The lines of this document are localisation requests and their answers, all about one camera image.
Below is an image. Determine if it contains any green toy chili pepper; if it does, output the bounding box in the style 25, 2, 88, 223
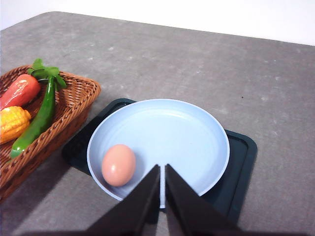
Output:
10, 75, 56, 158

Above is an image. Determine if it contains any blue plastic plate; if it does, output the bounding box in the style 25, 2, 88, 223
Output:
87, 99, 230, 208

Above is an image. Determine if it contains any orange toy carrot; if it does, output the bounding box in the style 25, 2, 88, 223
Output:
0, 59, 66, 109

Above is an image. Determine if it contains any yellow toy corn cob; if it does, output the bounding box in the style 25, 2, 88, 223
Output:
0, 106, 32, 145

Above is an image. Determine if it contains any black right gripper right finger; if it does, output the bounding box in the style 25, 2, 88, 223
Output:
165, 164, 309, 236

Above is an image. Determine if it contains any brown wicker basket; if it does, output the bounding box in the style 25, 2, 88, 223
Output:
0, 66, 101, 202

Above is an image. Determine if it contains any brown egg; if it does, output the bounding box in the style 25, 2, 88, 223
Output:
101, 144, 136, 186

